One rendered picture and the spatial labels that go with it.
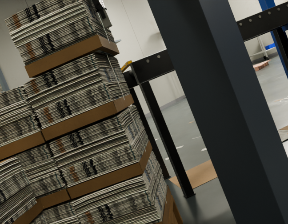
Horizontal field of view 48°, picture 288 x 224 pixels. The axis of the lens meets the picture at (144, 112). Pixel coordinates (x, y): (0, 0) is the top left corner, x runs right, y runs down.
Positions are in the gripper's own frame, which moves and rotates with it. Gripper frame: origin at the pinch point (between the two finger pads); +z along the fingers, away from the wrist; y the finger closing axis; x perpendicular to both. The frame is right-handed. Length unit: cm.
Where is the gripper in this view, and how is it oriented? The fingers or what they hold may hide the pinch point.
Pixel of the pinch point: (105, 18)
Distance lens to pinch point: 133.3
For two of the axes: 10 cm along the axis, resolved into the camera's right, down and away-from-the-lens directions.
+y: -1.2, 1.2, -9.9
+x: 9.1, -3.8, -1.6
